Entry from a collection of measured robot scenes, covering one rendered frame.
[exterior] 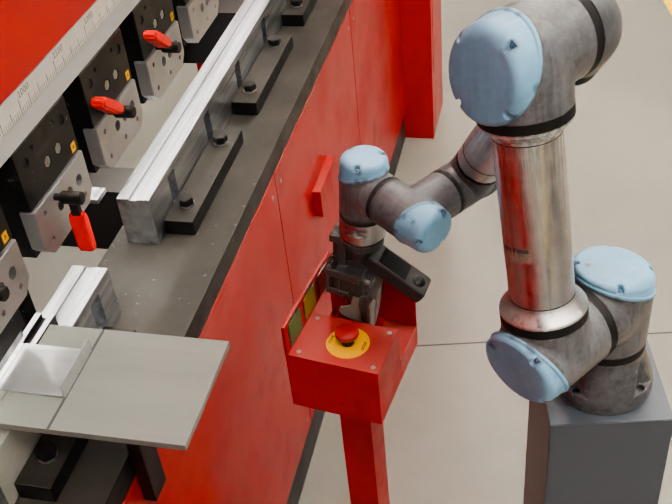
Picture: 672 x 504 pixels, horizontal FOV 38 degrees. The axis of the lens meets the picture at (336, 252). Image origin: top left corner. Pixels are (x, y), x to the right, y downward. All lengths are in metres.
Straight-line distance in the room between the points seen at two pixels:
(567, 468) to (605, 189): 1.83
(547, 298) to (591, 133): 2.32
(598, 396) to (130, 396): 0.67
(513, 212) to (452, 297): 1.65
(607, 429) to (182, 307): 0.68
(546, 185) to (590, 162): 2.23
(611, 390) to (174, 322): 0.67
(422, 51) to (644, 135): 0.83
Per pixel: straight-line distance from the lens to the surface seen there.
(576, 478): 1.59
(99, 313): 1.54
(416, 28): 3.31
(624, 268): 1.40
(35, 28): 1.31
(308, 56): 2.22
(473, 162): 1.43
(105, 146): 1.47
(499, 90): 1.09
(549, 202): 1.19
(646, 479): 1.61
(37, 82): 1.31
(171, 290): 1.61
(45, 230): 1.32
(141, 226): 1.69
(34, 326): 1.43
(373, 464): 1.84
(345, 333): 1.57
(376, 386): 1.56
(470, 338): 2.71
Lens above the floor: 1.89
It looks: 39 degrees down
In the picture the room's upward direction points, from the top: 6 degrees counter-clockwise
